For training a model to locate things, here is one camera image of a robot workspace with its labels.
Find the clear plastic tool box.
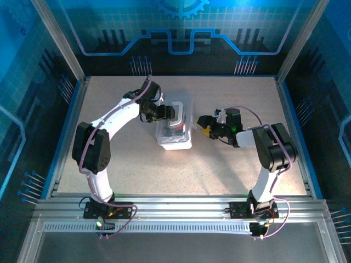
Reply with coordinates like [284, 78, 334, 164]
[155, 90, 194, 151]

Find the aluminium mounting beam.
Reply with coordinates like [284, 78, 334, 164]
[34, 193, 330, 223]

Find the controller board with green light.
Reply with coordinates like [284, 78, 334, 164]
[249, 221, 268, 236]
[94, 216, 116, 231]

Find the aluminium side rail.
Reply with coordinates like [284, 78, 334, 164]
[41, 76, 92, 198]
[275, 76, 324, 198]

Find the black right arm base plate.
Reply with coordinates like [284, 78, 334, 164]
[229, 201, 280, 220]

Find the slotted grey cable duct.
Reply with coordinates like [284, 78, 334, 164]
[43, 222, 254, 234]

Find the aluminium frame post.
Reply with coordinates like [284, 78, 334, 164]
[276, 0, 330, 82]
[30, 0, 86, 82]

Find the thin black cable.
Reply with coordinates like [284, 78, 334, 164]
[78, 195, 94, 212]

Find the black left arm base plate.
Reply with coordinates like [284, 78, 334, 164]
[83, 201, 134, 220]

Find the aluminium lower frame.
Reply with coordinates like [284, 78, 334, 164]
[16, 216, 348, 263]

